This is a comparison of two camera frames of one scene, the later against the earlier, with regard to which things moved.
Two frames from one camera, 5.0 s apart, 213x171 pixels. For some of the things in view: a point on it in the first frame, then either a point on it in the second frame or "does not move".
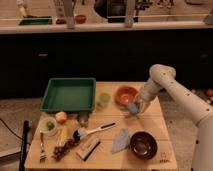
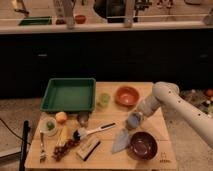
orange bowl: x=126 y=95 does not move
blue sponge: x=132 y=107 → x=133 y=120
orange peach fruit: x=61 y=117 does not move
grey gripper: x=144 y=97 → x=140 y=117
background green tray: x=40 y=20 does not move
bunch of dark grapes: x=59 y=151 does not move
